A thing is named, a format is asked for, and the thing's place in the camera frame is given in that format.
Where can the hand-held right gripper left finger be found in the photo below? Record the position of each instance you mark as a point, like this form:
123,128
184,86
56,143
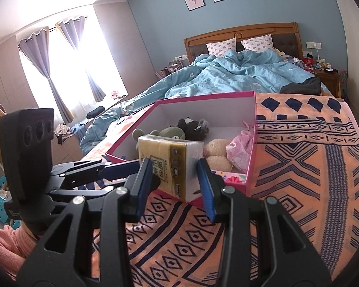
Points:
145,182

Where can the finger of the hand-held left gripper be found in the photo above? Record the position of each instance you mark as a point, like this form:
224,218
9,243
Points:
86,192
122,169

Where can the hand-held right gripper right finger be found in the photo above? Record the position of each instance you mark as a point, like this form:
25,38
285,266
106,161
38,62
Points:
206,185

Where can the yellow tissue pack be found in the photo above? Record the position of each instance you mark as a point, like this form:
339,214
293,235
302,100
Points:
167,161

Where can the cream plush toy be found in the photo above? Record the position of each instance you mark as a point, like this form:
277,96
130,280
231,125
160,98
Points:
217,152

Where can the green frog plush toy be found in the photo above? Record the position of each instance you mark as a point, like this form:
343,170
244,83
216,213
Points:
170,132

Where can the dark plush toy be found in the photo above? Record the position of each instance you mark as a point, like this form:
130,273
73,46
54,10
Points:
191,127

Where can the pink cardboard box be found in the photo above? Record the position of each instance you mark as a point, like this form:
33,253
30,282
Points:
203,107

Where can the person's left forearm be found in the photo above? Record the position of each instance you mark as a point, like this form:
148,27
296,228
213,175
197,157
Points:
6,239

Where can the crumpled patterned cloth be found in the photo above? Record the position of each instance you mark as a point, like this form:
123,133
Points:
62,131

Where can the blue plastic basket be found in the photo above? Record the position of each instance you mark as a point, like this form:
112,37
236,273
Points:
0,206

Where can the black pouch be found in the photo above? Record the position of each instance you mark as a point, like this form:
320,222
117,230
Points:
95,112

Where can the small pink toy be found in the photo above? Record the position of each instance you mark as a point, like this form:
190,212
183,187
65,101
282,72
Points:
115,94

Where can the orange patterned blanket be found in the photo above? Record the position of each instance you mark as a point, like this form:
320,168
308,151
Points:
302,170

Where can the purple curtain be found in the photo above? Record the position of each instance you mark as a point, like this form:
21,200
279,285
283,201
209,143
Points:
74,36
36,53

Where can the cluster of toiletry bottles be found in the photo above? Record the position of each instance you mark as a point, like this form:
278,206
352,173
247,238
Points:
169,69

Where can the light blue duvet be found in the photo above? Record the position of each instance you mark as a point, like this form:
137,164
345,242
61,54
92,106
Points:
227,71

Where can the black cloth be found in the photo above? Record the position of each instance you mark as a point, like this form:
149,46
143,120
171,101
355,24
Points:
302,86

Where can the white patterned pillow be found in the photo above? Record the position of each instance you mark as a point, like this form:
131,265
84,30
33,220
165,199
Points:
221,47
257,42

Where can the wooden headboard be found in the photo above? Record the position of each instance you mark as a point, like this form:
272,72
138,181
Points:
242,30

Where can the wooden nightstand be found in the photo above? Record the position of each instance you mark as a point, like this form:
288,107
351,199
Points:
330,82

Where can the red box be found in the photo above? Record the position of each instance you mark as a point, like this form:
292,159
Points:
308,60

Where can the white wall socket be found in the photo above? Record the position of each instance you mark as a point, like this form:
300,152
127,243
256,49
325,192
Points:
181,57
313,45

